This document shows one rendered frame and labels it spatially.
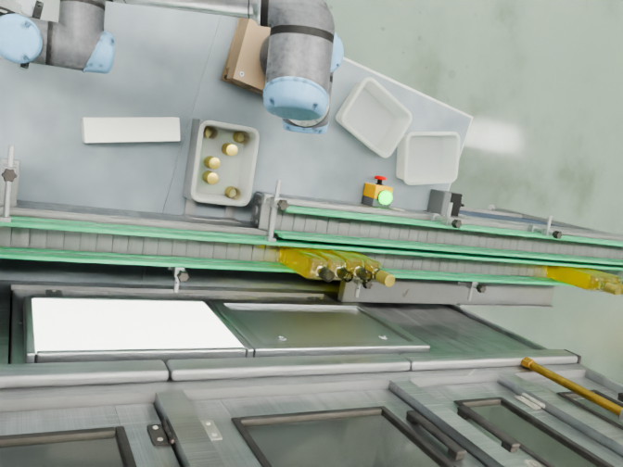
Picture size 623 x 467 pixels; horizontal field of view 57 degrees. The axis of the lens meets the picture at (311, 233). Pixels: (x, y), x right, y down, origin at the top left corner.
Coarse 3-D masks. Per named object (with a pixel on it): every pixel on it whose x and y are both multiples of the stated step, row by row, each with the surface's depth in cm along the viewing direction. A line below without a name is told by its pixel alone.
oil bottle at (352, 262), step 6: (330, 252) 164; (336, 252) 163; (342, 252) 165; (342, 258) 158; (348, 258) 158; (354, 258) 159; (348, 264) 156; (354, 264) 155; (360, 264) 156; (348, 270) 156; (354, 276) 156
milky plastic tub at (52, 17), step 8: (0, 0) 136; (8, 0) 136; (48, 0) 140; (56, 0) 141; (8, 8) 137; (16, 8) 137; (48, 8) 140; (56, 8) 141; (48, 16) 141; (56, 16) 141
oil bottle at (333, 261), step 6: (312, 252) 162; (318, 252) 160; (324, 252) 162; (324, 258) 155; (330, 258) 155; (336, 258) 157; (330, 264) 153; (336, 264) 153; (342, 264) 153; (330, 270) 153; (336, 276) 153
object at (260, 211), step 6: (258, 198) 165; (258, 204) 164; (264, 204) 162; (252, 210) 166; (258, 210) 164; (264, 210) 162; (270, 210) 163; (252, 216) 167; (258, 216) 164; (264, 216) 163; (252, 222) 167; (258, 222) 163; (264, 222) 163; (264, 228) 164
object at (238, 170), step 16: (224, 128) 160; (240, 128) 159; (208, 144) 163; (240, 144) 167; (256, 144) 162; (224, 160) 166; (240, 160) 168; (224, 176) 167; (240, 176) 168; (192, 192) 157; (208, 192) 166
